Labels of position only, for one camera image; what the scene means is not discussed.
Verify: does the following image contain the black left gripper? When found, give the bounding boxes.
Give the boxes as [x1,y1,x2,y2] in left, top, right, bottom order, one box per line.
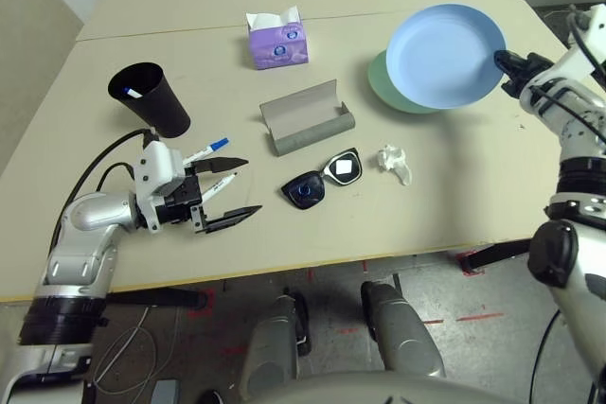
[154,155,264,236]

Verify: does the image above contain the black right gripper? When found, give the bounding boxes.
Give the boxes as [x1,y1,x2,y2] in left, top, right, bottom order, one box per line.
[493,49,555,98]

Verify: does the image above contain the black cap whiteboard marker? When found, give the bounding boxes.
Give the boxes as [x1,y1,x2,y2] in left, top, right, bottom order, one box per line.
[198,171,239,202]

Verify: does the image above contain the blue cap whiteboard marker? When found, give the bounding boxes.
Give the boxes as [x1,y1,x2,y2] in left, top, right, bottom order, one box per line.
[182,137,231,167]

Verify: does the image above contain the blue plastic plate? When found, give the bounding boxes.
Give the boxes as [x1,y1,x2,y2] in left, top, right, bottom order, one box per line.
[384,3,508,111]

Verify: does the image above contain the black sunglasses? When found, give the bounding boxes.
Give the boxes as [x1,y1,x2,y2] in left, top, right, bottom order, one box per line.
[280,147,364,211]

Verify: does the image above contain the grey glasses case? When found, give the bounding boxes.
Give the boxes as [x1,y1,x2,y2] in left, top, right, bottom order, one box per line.
[258,80,356,158]

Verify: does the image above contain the white tissue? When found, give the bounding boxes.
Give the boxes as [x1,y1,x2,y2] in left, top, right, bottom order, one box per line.
[377,143,413,186]

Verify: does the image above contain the black plastic cup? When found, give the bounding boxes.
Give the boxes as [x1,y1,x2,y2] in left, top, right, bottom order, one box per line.
[107,61,192,139]

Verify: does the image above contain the green plastic plate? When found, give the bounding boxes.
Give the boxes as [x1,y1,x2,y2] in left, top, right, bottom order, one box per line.
[367,50,444,115]

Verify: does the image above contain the black metal table leg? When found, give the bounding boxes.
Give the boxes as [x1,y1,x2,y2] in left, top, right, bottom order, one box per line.
[461,237,534,275]
[106,288,209,311]

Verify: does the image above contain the purple tissue pack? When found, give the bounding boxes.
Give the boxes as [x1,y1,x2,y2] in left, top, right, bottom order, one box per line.
[244,5,310,71]

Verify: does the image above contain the grey left robot leg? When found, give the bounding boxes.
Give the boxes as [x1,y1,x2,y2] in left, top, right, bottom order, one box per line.
[239,294,312,400]

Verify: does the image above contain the grey robot leg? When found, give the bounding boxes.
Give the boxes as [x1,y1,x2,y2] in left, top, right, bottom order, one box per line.
[239,294,312,400]
[361,280,446,377]

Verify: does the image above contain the grey rectangular box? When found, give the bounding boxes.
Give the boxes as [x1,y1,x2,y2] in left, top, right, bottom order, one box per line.
[151,378,181,404]

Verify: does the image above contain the grey right robot leg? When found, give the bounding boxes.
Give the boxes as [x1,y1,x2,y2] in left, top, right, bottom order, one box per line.
[361,280,446,377]

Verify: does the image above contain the grey robot torso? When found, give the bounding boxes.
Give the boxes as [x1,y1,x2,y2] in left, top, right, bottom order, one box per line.
[283,370,597,404]

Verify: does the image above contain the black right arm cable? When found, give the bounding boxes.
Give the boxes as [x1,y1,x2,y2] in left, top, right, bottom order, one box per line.
[527,6,606,149]

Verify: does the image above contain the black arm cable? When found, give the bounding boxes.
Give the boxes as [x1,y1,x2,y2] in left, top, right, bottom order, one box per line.
[49,127,160,254]
[527,6,606,149]

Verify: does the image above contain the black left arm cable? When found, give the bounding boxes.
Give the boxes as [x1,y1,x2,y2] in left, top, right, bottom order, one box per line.
[49,127,160,254]

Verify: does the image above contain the thin white cable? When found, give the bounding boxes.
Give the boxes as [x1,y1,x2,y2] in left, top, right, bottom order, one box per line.
[92,308,160,391]

